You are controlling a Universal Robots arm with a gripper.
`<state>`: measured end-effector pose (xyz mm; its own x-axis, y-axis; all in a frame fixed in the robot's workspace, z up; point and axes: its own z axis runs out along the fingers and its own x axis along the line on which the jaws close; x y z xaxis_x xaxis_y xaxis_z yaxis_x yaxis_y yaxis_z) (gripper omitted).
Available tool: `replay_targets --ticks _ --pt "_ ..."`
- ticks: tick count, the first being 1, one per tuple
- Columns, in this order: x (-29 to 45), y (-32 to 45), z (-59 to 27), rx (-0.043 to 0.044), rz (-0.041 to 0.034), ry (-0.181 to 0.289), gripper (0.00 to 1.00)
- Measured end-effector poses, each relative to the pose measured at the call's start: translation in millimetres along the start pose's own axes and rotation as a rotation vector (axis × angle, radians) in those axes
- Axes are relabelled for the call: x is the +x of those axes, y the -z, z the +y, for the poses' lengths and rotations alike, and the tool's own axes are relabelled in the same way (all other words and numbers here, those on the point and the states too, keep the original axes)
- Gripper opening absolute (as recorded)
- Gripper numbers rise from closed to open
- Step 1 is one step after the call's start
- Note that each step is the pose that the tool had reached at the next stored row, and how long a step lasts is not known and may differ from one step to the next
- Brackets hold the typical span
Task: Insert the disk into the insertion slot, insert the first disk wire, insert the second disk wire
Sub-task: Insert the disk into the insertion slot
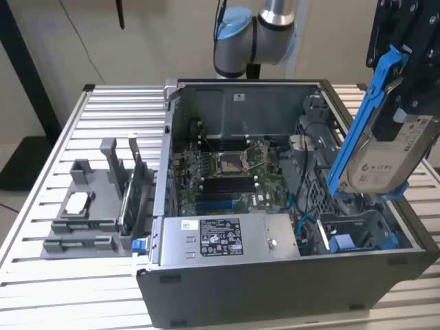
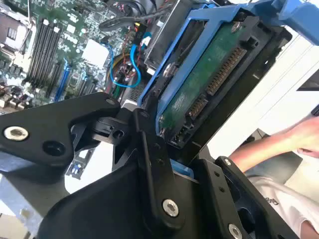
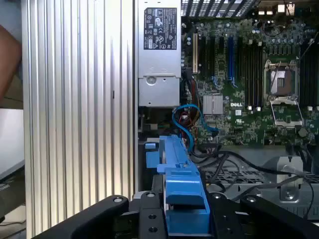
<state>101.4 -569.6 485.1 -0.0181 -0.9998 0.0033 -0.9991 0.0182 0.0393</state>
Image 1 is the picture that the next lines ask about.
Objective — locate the silver CPU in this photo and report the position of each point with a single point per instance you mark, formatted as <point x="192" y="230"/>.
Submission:
<point x="77" y="203"/>

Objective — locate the silver power supply unit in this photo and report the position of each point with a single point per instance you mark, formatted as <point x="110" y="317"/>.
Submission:
<point x="254" y="237"/>

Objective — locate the black RAM slot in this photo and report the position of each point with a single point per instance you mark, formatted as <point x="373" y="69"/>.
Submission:
<point x="227" y="190"/>
<point x="227" y="179"/>
<point x="227" y="183"/>
<point x="227" y="186"/>

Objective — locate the black hanging rod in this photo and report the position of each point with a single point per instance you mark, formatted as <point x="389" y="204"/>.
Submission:
<point x="120" y="13"/>

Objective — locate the black expansion slot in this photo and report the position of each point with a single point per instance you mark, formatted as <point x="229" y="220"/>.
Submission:
<point x="214" y="197"/>

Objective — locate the blue expansion slot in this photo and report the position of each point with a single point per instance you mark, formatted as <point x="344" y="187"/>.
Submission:
<point x="214" y="206"/>

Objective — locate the green motherboard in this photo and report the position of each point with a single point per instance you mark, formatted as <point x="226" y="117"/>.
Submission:
<point x="271" y="192"/>

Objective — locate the green graphics card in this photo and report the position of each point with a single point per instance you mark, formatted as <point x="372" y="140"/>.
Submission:
<point x="135" y="192"/>

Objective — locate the green RAM stick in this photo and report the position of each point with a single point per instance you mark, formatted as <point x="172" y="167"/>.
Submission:
<point x="79" y="245"/>
<point x="84" y="227"/>

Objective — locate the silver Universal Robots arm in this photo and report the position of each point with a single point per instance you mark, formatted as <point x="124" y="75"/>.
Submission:
<point x="240" y="44"/>

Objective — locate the blue case latch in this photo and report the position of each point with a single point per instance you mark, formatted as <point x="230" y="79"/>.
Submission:
<point x="137" y="247"/>

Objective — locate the CPU socket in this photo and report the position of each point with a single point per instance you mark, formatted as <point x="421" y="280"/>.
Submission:
<point x="228" y="163"/>

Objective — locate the grey parts rack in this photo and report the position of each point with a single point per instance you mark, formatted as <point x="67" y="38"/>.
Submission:
<point x="103" y="213"/>

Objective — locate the dark grey PC case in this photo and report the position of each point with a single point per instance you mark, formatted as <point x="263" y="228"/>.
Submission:
<point x="240" y="295"/>

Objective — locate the perforated grey metal cage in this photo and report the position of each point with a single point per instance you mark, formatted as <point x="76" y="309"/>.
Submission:
<point x="314" y="199"/>

